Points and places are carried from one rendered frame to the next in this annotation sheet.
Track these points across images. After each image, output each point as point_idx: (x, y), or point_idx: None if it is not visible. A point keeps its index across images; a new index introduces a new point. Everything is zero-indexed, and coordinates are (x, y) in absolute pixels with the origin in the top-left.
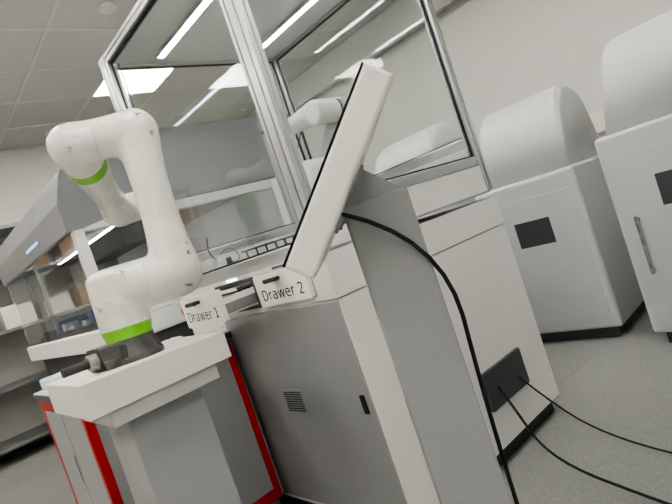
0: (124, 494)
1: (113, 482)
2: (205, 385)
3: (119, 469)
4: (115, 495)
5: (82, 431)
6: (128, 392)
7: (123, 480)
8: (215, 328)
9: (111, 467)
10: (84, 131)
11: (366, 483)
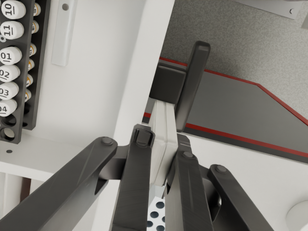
0: (286, 111)
1: (302, 119)
2: (152, 100)
3: (296, 121)
4: (297, 114)
5: None
6: None
7: (289, 115)
8: (13, 189)
9: (307, 126)
10: None
11: None
